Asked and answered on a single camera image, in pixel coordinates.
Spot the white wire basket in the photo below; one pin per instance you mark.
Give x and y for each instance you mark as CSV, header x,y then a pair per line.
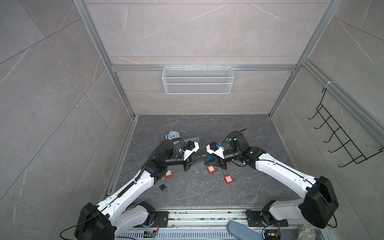
x,y
197,80

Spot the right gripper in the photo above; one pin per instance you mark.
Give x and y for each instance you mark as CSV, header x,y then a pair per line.
x,y
216,161

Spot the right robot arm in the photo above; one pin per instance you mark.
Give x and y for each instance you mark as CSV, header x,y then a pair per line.
x,y
317,200

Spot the blue slipper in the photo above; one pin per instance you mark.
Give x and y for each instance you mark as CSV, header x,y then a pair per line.
x,y
242,232

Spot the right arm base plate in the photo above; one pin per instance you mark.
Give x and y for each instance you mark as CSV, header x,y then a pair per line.
x,y
258,219

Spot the red padlock long shackle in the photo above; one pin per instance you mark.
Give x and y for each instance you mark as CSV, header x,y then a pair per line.
x,y
175,175

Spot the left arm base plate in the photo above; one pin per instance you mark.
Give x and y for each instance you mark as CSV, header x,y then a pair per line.
x,y
160,219

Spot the small black padlock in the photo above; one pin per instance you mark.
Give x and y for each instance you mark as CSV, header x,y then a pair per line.
x,y
163,186

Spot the patterned shoe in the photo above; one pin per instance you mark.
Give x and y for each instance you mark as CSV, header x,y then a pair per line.
x,y
305,232

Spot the blue padlock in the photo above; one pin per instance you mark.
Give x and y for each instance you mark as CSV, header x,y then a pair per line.
x,y
207,159

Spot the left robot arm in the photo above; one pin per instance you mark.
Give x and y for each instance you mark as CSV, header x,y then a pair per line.
x,y
111,217

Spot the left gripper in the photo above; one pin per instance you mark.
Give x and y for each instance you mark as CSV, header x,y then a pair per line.
x,y
188,162

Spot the black wire hook rack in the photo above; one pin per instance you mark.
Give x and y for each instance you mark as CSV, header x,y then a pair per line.
x,y
340,134

